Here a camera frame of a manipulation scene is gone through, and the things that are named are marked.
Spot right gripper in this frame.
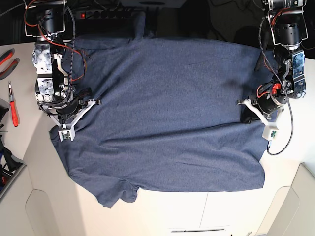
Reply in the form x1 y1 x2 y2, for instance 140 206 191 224
52 100 79 122

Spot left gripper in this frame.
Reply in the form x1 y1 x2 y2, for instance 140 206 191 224
240 90 287 124

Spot blue t-shirt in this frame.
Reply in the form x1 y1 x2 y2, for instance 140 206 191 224
50 14 268 208

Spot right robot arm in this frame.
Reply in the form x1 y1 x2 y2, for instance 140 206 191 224
23 0 92 124

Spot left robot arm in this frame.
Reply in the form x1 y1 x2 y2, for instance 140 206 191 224
248 0 308 120

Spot orange grey pliers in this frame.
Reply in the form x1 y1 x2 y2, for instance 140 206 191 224
0 49 20 81

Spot red lit power strip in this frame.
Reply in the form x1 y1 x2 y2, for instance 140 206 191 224
74 8 134 20

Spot braided usb cable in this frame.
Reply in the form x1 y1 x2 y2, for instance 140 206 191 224
258 16 295 156

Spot orange handled screwdriver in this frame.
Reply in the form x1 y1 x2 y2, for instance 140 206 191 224
8 81 19 127

